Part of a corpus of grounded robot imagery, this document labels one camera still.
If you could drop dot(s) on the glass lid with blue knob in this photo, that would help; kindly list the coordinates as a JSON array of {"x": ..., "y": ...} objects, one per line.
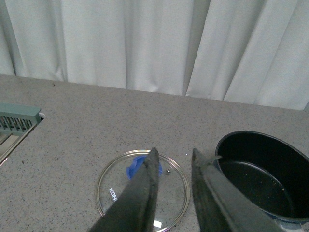
[{"x": 173, "y": 191}]

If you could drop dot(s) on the dark blue saucepan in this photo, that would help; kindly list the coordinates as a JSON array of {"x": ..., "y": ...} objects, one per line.
[{"x": 270, "y": 173}]

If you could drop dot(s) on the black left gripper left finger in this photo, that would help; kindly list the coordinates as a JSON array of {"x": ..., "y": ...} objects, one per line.
[{"x": 134, "y": 211}]

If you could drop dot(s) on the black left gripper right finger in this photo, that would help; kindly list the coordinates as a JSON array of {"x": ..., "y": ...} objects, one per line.
[{"x": 220, "y": 206}]

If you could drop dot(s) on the green metal dish rack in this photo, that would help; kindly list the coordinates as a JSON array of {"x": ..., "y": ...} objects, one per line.
[{"x": 16, "y": 123}]

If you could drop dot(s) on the white curtain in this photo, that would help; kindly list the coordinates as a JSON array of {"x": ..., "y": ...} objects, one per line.
[{"x": 247, "y": 51}]

